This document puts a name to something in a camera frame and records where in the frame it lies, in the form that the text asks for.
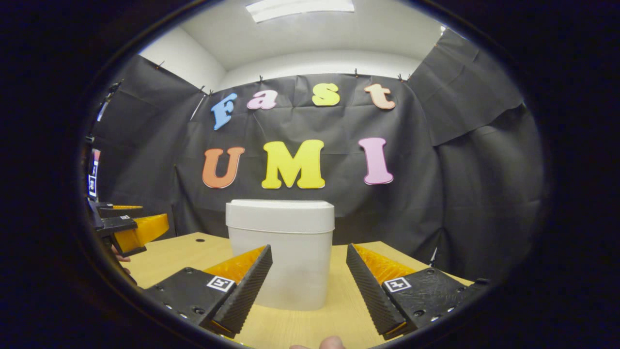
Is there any black backdrop cloth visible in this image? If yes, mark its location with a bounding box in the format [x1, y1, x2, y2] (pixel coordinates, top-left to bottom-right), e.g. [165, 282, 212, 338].
[90, 29, 545, 282]

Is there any white desktop garbage bin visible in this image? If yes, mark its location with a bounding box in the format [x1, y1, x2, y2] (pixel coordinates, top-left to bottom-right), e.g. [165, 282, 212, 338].
[225, 199, 336, 311]

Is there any white wall poster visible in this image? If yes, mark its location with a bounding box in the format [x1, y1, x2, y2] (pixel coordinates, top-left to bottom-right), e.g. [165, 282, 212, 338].
[87, 148, 101, 199]

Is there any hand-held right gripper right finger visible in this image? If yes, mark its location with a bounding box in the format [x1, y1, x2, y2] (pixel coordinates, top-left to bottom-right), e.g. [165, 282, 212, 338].
[346, 243, 490, 340]

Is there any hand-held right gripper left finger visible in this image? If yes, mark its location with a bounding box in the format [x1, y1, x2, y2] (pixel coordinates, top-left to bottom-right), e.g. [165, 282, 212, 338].
[143, 244, 273, 339]

